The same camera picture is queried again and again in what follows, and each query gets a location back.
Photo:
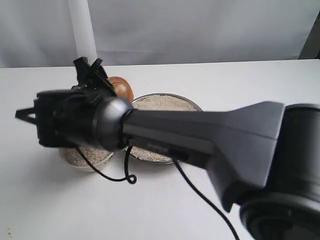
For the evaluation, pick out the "round metal rice tray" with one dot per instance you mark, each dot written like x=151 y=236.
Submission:
x=160 y=102

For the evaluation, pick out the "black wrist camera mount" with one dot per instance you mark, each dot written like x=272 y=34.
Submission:
x=31 y=115

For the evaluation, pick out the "brown wooden cup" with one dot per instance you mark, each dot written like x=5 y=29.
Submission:
x=122 y=87

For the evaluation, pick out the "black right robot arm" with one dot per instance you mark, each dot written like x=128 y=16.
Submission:
x=263 y=157

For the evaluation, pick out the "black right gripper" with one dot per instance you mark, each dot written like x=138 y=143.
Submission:
x=70 y=118

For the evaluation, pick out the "white curtain backdrop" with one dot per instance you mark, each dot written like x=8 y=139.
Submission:
x=52 y=33

